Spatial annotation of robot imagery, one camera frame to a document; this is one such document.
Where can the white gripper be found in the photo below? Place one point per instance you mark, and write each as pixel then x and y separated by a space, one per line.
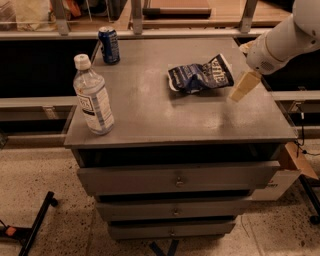
pixel 261 55

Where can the blue chip bag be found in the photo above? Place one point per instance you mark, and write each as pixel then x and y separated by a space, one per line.
pixel 193 78

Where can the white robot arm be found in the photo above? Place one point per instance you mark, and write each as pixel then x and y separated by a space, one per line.
pixel 298 34

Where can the blue pepsi can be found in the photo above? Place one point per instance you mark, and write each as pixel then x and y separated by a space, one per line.
pixel 109 45

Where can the cardboard box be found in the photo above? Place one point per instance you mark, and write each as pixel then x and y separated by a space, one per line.
pixel 293 163

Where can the top grey drawer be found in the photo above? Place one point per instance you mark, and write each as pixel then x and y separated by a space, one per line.
pixel 149 179

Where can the grey drawer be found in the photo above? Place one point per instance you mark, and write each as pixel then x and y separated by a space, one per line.
pixel 149 179
pixel 173 208
pixel 171 230

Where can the grey drawer cabinet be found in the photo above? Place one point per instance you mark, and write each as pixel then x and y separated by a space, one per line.
pixel 157 126

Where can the black stand leg right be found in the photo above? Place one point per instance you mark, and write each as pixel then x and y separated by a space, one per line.
pixel 309 184

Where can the clear plastic water bottle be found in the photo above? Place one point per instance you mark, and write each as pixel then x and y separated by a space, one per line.
pixel 92 96

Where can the middle grey drawer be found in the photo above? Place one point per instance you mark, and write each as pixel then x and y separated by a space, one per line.
pixel 173 208

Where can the bottom grey drawer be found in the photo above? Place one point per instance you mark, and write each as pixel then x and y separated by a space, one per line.
pixel 171 230

